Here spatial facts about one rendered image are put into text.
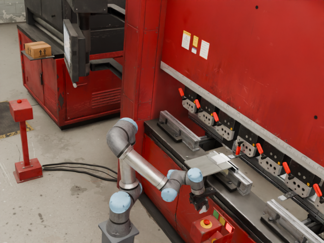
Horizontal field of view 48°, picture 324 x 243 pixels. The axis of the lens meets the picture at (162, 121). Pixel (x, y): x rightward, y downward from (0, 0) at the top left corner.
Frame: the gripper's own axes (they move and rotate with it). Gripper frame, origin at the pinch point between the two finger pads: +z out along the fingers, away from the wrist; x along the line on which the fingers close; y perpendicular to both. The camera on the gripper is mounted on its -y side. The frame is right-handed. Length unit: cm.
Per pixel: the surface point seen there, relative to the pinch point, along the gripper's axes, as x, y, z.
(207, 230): 4.8, 3.9, 12.5
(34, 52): -250, 24, -24
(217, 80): -44, -51, -45
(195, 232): -0.6, 9.5, 15.1
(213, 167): -22.5, -24.4, -0.6
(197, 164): -29.5, -17.0, -3.3
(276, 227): 29.3, -27.2, 10.4
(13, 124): -293, 80, 67
